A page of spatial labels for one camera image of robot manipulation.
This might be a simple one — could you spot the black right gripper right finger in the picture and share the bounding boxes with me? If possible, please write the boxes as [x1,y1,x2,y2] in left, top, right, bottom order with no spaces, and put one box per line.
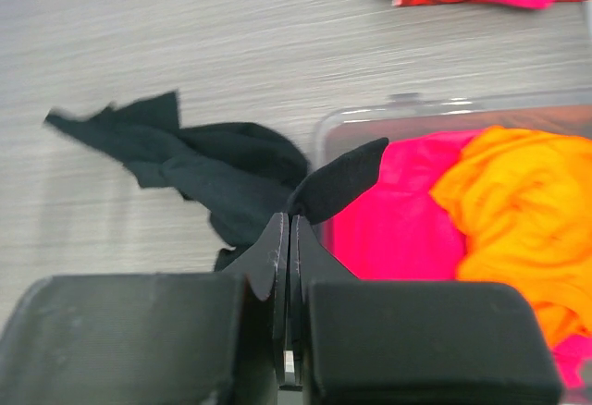
[290,216,563,404]

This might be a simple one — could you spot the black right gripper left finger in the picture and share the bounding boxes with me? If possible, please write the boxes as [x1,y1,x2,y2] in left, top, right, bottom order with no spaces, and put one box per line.
[1,214,289,404]

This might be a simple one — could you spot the black t shirt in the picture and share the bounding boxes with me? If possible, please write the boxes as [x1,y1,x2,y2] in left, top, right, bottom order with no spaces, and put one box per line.
[43,91,389,273]

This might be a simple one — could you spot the pink crumpled t shirt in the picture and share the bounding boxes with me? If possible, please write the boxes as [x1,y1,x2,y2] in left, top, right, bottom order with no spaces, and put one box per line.
[327,128,591,388]

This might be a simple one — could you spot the orange crumpled t shirt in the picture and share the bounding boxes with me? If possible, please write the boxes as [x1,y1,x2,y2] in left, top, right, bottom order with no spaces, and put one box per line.
[431,127,591,347]

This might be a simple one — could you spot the clear plastic bin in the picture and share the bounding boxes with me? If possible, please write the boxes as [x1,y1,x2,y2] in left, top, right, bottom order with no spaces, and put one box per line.
[318,92,591,404]

